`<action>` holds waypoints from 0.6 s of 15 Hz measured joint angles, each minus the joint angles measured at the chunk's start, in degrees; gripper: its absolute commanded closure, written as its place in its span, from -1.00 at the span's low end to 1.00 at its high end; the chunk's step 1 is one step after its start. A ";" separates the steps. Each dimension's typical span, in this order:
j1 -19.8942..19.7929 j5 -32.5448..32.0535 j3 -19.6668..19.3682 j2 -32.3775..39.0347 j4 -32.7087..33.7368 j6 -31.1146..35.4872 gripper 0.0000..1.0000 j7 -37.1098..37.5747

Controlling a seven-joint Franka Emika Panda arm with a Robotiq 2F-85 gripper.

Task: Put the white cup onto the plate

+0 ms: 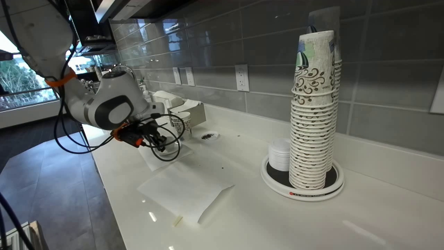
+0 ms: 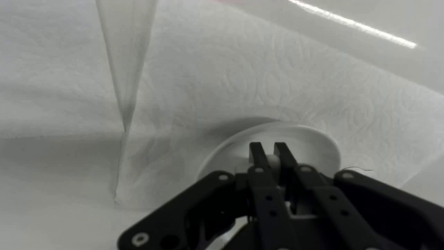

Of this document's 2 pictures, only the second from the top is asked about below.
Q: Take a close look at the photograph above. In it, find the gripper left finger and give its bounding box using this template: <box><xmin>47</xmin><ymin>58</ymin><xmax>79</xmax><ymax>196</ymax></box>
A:
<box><xmin>117</xmin><ymin>142</ymin><xmax>299</xmax><ymax>250</ymax></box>

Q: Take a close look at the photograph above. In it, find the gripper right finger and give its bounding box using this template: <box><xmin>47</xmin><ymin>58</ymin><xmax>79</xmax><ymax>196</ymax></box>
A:
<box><xmin>273</xmin><ymin>142</ymin><xmax>444</xmax><ymax>250</ymax></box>

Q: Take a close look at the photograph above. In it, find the white paper towel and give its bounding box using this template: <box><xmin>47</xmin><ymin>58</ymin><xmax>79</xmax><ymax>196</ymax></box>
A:
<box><xmin>0</xmin><ymin>0</ymin><xmax>444</xmax><ymax>211</ymax></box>

